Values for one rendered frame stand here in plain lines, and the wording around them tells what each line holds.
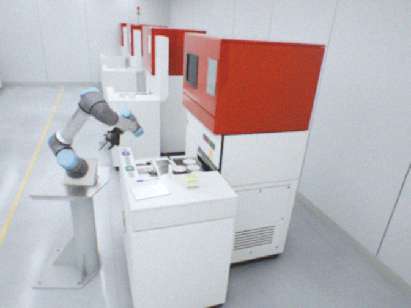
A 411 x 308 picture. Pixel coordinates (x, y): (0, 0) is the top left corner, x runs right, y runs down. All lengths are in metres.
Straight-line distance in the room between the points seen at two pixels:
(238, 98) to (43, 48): 8.42
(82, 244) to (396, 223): 2.51
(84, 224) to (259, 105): 1.52
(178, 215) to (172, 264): 0.35
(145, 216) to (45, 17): 8.62
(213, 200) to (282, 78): 0.92
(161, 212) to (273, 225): 1.18
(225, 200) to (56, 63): 8.64
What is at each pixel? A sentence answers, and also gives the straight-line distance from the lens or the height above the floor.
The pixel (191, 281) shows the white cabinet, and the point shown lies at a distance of 2.10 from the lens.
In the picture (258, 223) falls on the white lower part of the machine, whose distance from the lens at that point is 2.50.
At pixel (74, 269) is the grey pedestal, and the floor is 0.01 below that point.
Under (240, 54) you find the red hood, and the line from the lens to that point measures 1.90.
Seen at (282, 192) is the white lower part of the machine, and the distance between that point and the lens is 2.45.
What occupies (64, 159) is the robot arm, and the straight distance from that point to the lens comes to 2.07.
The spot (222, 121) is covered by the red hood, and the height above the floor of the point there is 1.32.
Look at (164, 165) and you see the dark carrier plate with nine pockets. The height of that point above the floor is 0.90.
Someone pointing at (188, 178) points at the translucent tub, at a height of 1.03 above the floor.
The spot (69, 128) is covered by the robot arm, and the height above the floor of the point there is 1.24.
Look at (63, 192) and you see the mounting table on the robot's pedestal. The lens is 2.18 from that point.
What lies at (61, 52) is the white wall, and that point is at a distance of 9.91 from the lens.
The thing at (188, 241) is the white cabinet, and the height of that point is 0.69.
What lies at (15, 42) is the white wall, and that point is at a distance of 10.06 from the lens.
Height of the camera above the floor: 1.88
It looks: 24 degrees down
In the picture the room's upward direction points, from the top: 4 degrees clockwise
